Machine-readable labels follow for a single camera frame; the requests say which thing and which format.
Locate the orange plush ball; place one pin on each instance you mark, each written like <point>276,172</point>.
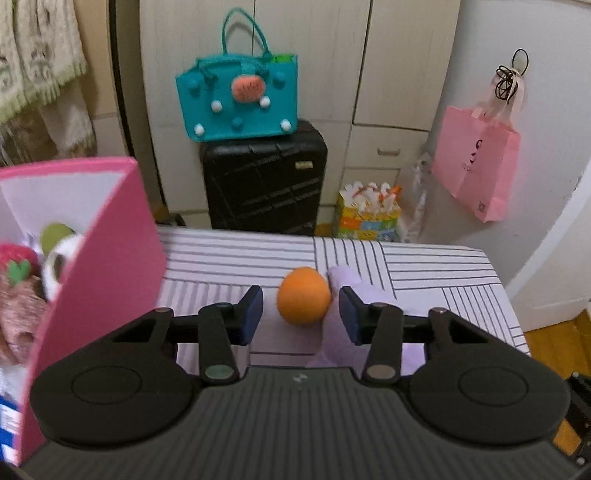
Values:
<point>304,295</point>

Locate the colourful gift bag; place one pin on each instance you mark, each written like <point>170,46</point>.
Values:
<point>367,217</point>

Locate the teal felt tote bag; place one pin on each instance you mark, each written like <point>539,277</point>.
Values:
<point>240,101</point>

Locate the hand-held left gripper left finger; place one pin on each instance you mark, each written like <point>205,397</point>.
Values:
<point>249,316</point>

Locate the pink cardboard box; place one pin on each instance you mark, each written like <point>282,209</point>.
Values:
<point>115,258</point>

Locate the hanging beige towel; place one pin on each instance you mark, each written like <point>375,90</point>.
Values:
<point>37,69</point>

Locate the pink paper bag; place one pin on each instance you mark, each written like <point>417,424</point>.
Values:
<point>475,166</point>

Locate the beige wardrobe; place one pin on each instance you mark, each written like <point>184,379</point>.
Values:
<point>392,69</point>

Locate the striped table cloth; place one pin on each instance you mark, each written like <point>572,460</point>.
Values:
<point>438,277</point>

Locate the green plush ball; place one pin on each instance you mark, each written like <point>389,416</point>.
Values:
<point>55,235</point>

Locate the purple cloth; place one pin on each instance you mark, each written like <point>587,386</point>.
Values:
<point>341,350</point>

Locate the clear plastic bag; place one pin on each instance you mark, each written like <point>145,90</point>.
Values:
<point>415,203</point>

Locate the blue wet wipes packet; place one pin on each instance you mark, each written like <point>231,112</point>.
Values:
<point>9,424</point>

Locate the red plush strawberry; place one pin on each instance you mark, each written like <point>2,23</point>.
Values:
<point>18,258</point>

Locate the white door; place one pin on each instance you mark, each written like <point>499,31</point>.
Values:
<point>558,258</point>

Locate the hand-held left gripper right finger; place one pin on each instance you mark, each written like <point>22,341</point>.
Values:
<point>352,316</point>

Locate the black suitcase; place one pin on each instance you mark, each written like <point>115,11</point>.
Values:
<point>263,184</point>

